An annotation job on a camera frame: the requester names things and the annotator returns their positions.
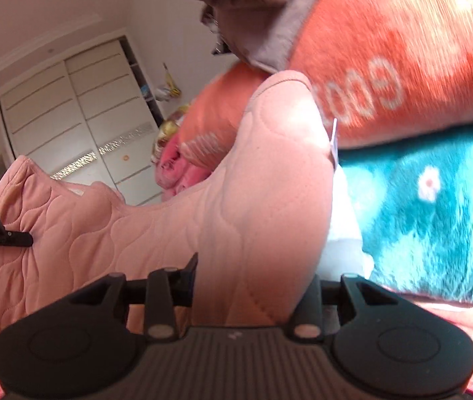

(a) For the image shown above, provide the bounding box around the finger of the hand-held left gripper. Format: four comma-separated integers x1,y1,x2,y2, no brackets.
0,230,34,247

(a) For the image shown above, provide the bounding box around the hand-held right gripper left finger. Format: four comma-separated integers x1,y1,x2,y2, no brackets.
70,252,199,339

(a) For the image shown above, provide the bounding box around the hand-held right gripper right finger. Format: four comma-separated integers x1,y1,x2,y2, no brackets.
287,273,396,339

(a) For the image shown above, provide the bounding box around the pink quilted garment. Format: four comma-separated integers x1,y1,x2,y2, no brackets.
0,71,341,355

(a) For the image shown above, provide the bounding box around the white cloth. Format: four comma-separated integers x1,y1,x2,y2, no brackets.
324,162,375,280

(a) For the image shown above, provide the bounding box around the pink printed quilt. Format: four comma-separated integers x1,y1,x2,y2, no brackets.
153,133,216,196

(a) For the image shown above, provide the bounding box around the white wardrobe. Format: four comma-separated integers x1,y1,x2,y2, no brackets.
0,35,166,207

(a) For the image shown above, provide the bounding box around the teal plush blanket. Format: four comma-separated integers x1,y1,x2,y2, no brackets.
337,125,473,305

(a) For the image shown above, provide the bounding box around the cartoon print pillow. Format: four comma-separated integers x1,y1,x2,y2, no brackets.
153,104,191,151

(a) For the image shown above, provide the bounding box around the yellow hanging toy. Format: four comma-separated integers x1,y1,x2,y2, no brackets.
159,62,185,103

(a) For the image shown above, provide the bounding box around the grey garment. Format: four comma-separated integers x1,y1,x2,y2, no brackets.
178,0,337,73

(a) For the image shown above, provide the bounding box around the orange plush pillow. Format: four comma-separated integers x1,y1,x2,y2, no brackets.
176,0,473,167

